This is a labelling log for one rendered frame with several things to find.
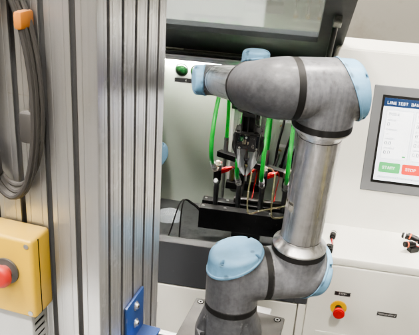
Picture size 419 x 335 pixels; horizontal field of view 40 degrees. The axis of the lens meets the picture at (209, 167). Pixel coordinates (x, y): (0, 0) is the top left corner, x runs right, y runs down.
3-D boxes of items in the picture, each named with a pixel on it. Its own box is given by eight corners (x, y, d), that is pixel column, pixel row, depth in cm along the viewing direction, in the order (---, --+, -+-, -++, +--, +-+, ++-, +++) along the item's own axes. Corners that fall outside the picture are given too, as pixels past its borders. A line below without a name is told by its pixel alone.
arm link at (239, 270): (199, 284, 131) (203, 232, 125) (257, 281, 133) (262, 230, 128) (209, 318, 120) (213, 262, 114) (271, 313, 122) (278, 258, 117)
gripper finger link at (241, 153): (232, 180, 163) (235, 149, 159) (235, 172, 168) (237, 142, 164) (243, 181, 162) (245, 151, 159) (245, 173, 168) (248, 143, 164)
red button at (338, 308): (329, 320, 180) (331, 306, 178) (328, 312, 184) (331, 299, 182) (346, 323, 179) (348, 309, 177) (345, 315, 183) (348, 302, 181)
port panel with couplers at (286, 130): (271, 165, 222) (280, 87, 210) (271, 161, 225) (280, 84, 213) (304, 169, 221) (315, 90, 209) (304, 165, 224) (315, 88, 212)
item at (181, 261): (108, 274, 193) (108, 233, 186) (112, 268, 197) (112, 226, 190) (293, 303, 185) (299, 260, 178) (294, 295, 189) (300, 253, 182)
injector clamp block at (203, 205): (196, 244, 207) (199, 206, 201) (201, 230, 216) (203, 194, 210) (291, 257, 202) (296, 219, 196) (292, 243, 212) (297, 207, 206)
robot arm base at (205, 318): (253, 365, 122) (257, 327, 118) (185, 347, 125) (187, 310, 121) (267, 322, 135) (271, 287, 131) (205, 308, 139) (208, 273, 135)
